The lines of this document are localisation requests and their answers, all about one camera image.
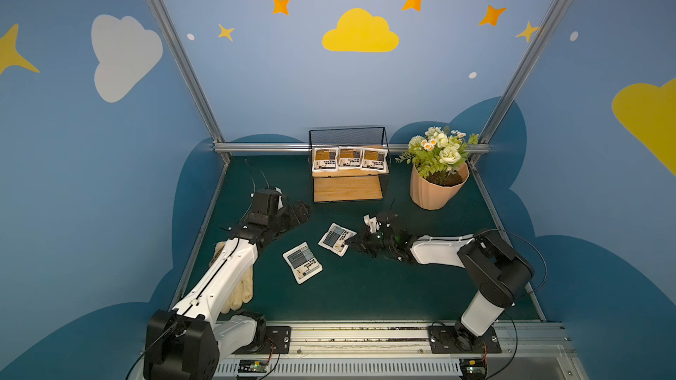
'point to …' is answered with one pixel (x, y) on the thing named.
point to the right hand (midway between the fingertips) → (347, 239)
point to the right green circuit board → (473, 369)
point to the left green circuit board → (253, 366)
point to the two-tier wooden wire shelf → (354, 184)
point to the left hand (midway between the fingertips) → (302, 211)
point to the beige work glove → (242, 290)
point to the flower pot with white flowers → (440, 165)
